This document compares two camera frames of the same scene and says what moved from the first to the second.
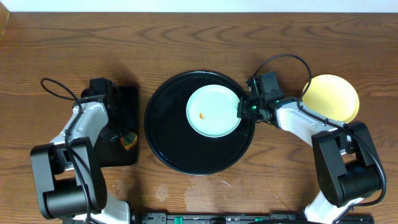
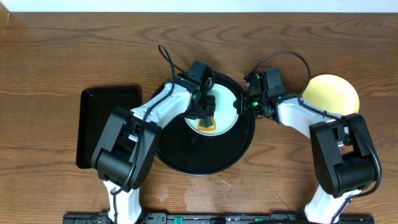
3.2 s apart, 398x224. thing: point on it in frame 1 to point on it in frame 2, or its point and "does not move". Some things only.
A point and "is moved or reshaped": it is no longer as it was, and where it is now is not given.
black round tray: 175,143 does not move
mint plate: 212,111 does not move
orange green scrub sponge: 129,140 is moved or reshaped
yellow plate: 332,96 does not move
